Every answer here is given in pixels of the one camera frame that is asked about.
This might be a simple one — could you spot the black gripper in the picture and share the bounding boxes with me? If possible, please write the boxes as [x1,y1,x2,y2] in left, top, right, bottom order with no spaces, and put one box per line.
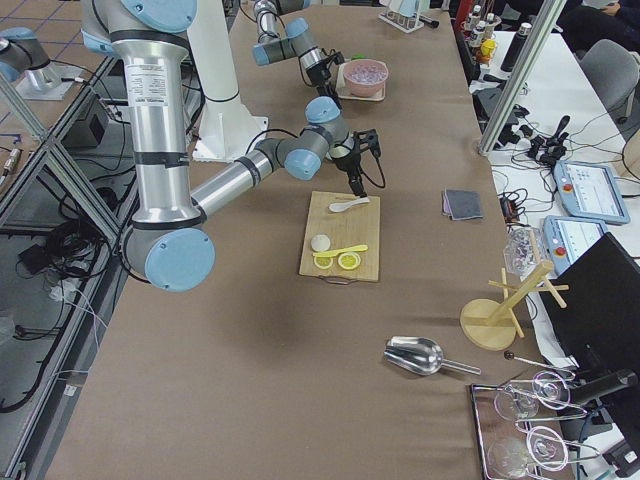
[331,135,366,196]
[305,58,336,98]

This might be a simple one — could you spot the white ceramic spoon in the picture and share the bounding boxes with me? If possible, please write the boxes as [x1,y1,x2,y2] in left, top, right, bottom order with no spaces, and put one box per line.
[328,197,370,213]

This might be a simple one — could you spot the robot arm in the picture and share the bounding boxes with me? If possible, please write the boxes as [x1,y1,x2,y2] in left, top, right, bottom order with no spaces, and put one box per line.
[82,1,364,292]
[252,0,344,105]

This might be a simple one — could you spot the green bowl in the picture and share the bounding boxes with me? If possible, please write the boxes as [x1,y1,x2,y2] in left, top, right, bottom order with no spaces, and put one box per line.
[328,145,351,160]

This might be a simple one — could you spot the pink bowl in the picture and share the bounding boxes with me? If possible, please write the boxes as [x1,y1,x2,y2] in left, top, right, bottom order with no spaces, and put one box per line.
[343,59,389,98]

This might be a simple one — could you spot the pile of ice cubes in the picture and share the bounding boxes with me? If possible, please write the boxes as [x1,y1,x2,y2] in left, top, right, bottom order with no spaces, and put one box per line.
[344,62,388,85]

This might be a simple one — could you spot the metal ice scoop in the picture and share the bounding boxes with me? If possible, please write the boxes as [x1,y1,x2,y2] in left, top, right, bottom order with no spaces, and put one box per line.
[383,336,482,376]

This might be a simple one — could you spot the cream tray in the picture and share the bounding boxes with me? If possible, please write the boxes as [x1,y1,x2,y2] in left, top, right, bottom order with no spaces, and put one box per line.
[335,63,387,102]

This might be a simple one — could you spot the bamboo cutting board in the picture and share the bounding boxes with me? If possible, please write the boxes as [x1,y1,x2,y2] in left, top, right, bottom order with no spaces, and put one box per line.
[299,191,381,282]

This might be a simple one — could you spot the yellow plastic knife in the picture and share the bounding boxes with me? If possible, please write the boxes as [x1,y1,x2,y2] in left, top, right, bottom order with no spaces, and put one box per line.
[312,244,369,258]

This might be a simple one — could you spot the white steamed bun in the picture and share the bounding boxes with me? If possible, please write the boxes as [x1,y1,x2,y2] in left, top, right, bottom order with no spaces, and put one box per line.
[310,234,331,252]

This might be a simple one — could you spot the stacked lemon slices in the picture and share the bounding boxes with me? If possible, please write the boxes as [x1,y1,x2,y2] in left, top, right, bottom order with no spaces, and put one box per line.
[337,251,361,271]

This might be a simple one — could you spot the lemon slice near bun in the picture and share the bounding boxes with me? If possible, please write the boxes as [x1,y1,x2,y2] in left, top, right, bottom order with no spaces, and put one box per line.
[313,257,334,270]

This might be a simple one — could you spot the grey folded cloth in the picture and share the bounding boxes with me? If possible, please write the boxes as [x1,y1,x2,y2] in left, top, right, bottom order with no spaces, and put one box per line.
[442,189,483,220]

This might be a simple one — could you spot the wooden mug tree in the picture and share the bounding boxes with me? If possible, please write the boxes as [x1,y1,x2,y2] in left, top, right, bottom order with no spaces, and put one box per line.
[460,259,569,351]

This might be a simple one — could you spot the black water bottle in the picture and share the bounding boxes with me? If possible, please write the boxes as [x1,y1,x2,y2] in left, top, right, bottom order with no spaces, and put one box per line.
[500,22,532,73]

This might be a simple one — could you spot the teach pendant near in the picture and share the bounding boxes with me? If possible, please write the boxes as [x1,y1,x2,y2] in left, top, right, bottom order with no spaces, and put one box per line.
[543,215,608,275]

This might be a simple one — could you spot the teach pendant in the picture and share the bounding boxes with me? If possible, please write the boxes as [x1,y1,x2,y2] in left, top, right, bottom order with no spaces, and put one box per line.
[553,160,631,225]
[543,215,608,275]

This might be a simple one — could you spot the teach pendant far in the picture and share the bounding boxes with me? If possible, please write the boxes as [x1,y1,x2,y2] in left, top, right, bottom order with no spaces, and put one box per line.
[553,160,631,225]

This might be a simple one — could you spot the wine glass upper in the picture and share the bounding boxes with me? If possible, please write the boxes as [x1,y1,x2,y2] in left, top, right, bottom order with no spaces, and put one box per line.
[494,371,587,422]

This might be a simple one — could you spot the wine glass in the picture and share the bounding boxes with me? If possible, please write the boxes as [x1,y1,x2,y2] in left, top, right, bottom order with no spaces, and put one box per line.
[494,371,587,422]
[485,426,601,479]

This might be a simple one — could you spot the grey office chair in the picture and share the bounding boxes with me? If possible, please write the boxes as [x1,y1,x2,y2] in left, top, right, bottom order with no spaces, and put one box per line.
[578,39,639,124]

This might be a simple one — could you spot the black monitor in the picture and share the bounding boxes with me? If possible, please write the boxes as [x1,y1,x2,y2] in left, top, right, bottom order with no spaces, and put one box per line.
[540,233,639,372]

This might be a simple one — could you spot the wine glass lower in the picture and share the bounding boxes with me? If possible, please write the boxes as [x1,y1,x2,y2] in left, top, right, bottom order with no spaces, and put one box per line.
[485,426,601,479]

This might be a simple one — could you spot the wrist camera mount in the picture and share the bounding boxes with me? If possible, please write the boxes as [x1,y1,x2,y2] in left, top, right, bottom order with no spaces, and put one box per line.
[353,129,381,159]

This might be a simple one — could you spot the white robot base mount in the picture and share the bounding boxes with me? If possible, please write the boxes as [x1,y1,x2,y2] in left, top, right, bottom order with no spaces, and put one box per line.
[187,0,268,162]

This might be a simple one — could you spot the aluminium frame post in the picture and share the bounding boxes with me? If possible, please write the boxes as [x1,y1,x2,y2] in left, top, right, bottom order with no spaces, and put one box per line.
[478,0,566,157]

